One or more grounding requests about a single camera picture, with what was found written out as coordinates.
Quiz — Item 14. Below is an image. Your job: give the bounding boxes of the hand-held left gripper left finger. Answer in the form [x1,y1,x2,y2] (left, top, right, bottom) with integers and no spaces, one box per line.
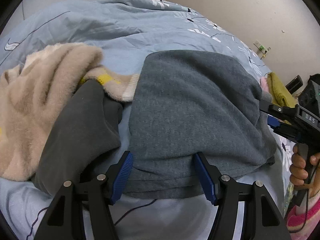
[34,151,134,240]

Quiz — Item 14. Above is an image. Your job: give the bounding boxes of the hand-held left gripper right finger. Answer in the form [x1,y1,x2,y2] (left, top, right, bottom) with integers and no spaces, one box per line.
[194,152,292,240]

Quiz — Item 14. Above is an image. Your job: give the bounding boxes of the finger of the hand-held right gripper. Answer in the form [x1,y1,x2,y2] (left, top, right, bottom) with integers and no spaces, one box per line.
[259,99,300,125]
[268,117,301,143]

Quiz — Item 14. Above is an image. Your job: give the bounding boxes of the dark grey garment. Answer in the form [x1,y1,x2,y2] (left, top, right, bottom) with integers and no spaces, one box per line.
[34,80,123,198]

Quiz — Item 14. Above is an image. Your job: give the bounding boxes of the grey-blue sweater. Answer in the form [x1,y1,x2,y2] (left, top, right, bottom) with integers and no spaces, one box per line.
[124,50,278,201]

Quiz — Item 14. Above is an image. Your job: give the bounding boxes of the person's right forearm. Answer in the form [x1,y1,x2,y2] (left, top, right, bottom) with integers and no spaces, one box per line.
[286,180,320,233]

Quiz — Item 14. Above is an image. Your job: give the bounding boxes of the person's right hand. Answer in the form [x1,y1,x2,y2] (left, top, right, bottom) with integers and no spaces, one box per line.
[289,144,320,193]

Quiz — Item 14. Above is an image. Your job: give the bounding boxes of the olive green cloth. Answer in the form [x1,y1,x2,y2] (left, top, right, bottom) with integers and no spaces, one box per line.
[267,72,297,107]

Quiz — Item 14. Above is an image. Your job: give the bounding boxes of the black box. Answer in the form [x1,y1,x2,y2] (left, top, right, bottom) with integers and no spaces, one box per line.
[285,75,304,93]

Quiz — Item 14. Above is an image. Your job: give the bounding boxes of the beige fluffy sweater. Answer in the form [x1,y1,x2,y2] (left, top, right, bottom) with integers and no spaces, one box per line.
[0,42,140,183]

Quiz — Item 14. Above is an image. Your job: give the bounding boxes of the blue floral duvet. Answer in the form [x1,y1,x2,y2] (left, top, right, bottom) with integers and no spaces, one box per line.
[0,0,298,240]

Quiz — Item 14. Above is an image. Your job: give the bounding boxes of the wall socket with green plug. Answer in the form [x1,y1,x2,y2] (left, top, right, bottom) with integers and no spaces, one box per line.
[253,40,272,60]

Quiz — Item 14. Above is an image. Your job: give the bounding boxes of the black cable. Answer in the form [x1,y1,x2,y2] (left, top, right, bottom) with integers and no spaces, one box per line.
[287,165,316,233]

